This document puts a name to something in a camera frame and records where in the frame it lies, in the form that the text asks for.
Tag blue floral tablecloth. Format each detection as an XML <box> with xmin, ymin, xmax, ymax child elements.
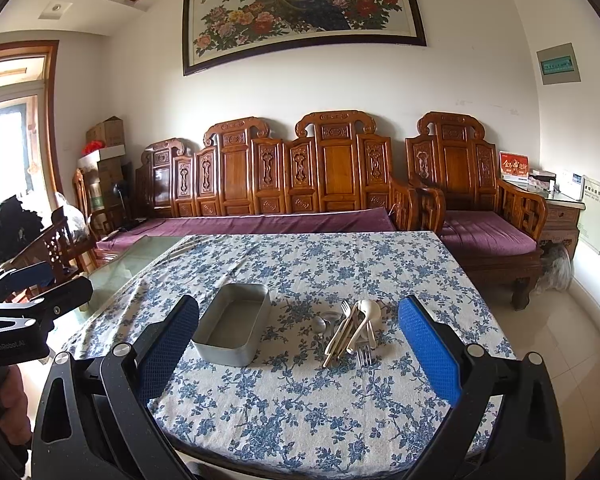
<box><xmin>65</xmin><ymin>231</ymin><xmax>513</xmax><ymax>479</ymax></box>

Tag carved wooden sofa bench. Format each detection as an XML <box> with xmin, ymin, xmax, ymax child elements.
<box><xmin>135</xmin><ymin>110</ymin><xmax>419</xmax><ymax>231</ymax></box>

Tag stacked cardboard boxes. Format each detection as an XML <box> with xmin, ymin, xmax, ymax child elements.
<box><xmin>78</xmin><ymin>116</ymin><xmax>125</xmax><ymax>210</ymax></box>

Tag green wall panel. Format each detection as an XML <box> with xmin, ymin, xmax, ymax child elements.
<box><xmin>536</xmin><ymin>42</ymin><xmax>581</xmax><ymax>86</ymax></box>

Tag rectangular metal tray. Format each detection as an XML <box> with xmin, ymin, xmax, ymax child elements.
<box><xmin>192</xmin><ymin>283</ymin><xmax>271</xmax><ymax>367</ymax></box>

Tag light bamboo chopstick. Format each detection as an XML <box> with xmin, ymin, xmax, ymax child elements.
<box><xmin>322</xmin><ymin>309</ymin><xmax>358</xmax><ymax>368</ymax></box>

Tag purple sofa cushion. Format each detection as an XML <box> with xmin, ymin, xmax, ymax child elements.
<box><xmin>97</xmin><ymin>208</ymin><xmax>396</xmax><ymax>254</ymax></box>

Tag metal fork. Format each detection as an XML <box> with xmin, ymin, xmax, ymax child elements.
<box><xmin>355</xmin><ymin>326</ymin><xmax>376</xmax><ymax>367</ymax></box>

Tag peacock flower painting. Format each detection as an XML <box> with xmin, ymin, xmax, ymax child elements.
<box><xmin>182</xmin><ymin>0</ymin><xmax>427</xmax><ymax>75</ymax></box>

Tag carved wooden armchair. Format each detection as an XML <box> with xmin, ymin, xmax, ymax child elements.
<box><xmin>405</xmin><ymin>112</ymin><xmax>546</xmax><ymax>310</ymax></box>

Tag white wall electrical box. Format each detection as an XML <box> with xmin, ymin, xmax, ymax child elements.
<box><xmin>578</xmin><ymin>176</ymin><xmax>600</xmax><ymax>255</ymax></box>

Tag white plastic spoon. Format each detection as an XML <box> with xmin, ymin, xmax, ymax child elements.
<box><xmin>347</xmin><ymin>299</ymin><xmax>381</xmax><ymax>354</ymax></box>

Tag red calendar card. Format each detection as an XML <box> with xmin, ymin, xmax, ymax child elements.
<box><xmin>498</xmin><ymin>151</ymin><xmax>529</xmax><ymax>182</ymax></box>

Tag purple armchair cushion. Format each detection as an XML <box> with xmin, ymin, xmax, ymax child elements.
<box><xmin>439</xmin><ymin>210</ymin><xmax>536</xmax><ymax>257</ymax></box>

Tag dark brown chopstick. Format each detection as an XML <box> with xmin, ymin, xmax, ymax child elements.
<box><xmin>330</xmin><ymin>302</ymin><xmax>363</xmax><ymax>360</ymax></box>

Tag wooden side table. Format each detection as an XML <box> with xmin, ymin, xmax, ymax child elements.
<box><xmin>538</xmin><ymin>190</ymin><xmax>585</xmax><ymax>260</ymax></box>

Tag person's left hand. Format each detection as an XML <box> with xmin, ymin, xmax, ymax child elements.
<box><xmin>0</xmin><ymin>365</ymin><xmax>32</xmax><ymax>445</ymax></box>

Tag metal spoon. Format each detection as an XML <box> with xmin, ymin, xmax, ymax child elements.
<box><xmin>312</xmin><ymin>315</ymin><xmax>328</xmax><ymax>339</ymax></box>

